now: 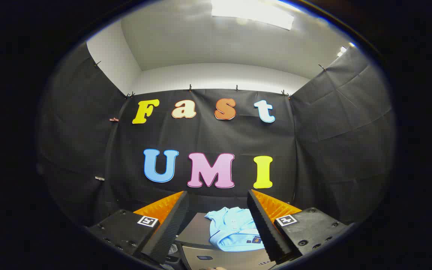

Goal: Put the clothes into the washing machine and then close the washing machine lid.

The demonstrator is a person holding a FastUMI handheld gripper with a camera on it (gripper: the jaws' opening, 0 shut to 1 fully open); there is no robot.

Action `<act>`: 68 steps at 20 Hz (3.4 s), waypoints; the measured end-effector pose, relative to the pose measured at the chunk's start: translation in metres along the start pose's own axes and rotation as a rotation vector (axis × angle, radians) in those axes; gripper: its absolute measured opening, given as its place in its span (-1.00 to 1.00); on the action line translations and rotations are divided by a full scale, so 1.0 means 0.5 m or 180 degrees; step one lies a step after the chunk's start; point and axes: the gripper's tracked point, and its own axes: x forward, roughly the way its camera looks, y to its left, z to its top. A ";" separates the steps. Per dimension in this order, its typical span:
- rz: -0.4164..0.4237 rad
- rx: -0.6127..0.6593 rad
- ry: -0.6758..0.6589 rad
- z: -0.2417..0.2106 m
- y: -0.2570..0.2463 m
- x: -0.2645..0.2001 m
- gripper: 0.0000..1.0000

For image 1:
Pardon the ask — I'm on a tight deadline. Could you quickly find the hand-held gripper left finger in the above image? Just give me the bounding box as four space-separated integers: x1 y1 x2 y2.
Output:
88 190 189 264

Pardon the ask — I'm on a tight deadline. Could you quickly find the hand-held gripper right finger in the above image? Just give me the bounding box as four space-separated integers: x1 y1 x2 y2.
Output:
247 189 352 265

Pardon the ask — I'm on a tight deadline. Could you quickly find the light blue shirt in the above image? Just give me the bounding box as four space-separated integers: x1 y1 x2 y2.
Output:
205 206 265 252

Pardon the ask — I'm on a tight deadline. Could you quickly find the black backdrop cloth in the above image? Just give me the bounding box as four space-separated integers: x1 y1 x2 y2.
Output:
36 41 396 229

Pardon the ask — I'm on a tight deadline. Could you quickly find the row of black clips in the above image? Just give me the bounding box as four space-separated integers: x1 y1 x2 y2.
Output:
94 60 327 99

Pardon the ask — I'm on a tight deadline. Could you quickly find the ceiling light panel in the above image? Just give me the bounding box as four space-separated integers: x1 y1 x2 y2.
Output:
211 0 294 30

